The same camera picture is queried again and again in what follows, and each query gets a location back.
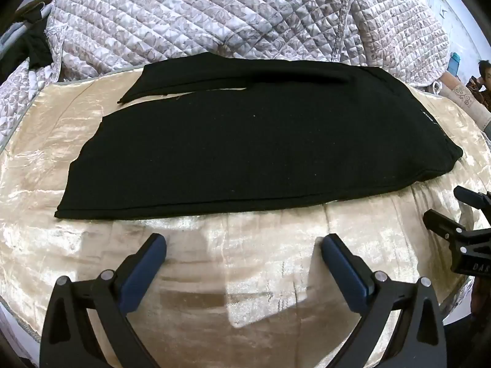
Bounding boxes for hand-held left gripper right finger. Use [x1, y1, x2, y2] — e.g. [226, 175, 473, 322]
[315, 234, 447, 368]

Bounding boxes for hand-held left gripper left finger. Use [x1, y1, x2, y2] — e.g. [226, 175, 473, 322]
[39, 233, 167, 368]

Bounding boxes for black garment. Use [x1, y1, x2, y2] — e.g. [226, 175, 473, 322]
[15, 6, 56, 70]

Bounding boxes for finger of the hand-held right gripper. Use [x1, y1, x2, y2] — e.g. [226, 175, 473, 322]
[423, 209, 473, 251]
[454, 186, 491, 215]

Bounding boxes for floral quilted bedspread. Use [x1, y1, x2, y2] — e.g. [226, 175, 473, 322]
[0, 0, 449, 131]

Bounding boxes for black pants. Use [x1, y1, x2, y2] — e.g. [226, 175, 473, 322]
[54, 51, 463, 221]

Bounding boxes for beige velvet blanket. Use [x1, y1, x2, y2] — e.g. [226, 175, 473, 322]
[0, 71, 491, 368]

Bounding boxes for beige patterned sofa armrest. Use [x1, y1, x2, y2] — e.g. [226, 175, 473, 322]
[437, 73, 491, 139]

